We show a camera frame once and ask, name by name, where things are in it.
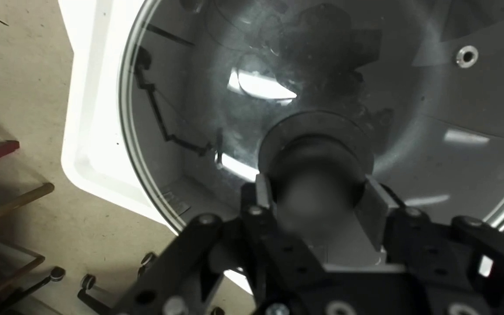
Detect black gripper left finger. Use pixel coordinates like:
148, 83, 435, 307
239, 175, 323, 315

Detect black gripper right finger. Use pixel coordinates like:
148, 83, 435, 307
354, 177, 489, 315

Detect glass lid with black knob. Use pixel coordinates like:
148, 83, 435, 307
125, 0, 504, 230

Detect dark metal cooking pot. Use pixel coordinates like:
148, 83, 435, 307
116, 0, 504, 235

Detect white plastic tray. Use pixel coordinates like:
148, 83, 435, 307
55, 0, 504, 296

